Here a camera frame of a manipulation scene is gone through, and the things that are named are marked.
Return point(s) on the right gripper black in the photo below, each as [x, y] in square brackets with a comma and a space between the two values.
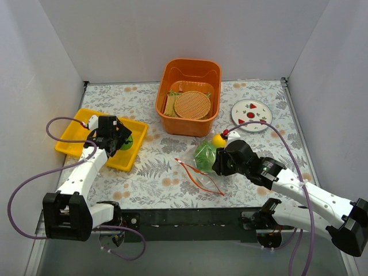
[220, 162]

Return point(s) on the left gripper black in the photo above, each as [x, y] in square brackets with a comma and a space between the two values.
[121, 138]

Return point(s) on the green fake melon black stripes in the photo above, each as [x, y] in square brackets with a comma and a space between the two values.
[127, 144]

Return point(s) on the clear zip top bag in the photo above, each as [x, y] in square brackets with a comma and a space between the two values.
[205, 181]

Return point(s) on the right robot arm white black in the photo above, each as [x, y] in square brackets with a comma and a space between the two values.
[342, 220]

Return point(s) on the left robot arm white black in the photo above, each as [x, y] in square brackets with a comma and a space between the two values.
[67, 215]

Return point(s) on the fake green lettuce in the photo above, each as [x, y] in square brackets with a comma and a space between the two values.
[204, 157]

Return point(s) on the yellow fake lemon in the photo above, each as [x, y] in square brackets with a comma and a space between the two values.
[219, 141]

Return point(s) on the square woven mat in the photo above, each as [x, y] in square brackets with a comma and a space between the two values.
[169, 107]

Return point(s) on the white plate with strawberries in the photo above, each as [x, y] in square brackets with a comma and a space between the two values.
[248, 110]

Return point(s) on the round woven orange coaster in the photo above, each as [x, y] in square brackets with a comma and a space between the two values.
[192, 105]

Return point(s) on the orange plastic bin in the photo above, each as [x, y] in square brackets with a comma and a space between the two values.
[183, 75]

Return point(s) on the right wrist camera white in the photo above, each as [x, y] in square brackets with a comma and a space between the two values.
[230, 136]

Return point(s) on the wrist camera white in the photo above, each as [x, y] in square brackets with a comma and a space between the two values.
[230, 136]
[92, 123]

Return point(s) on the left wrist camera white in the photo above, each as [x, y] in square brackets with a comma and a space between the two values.
[92, 123]

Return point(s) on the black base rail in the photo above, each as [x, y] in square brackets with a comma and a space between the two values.
[183, 225]

